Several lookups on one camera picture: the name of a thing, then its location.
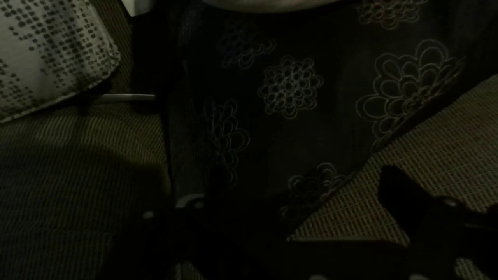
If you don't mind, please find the black floral pillow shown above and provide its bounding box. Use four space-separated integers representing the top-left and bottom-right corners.
168 0 498 238

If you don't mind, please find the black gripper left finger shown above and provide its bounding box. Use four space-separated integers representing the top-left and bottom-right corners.
139 168 271 280

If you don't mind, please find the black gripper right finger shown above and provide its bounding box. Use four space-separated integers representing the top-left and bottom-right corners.
377 165 498 280

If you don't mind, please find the grey white woven pillow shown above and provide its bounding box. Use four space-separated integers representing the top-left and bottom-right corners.
0 0 122 123

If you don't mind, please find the white coral print pillow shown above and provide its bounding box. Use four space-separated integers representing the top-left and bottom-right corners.
201 0 347 14

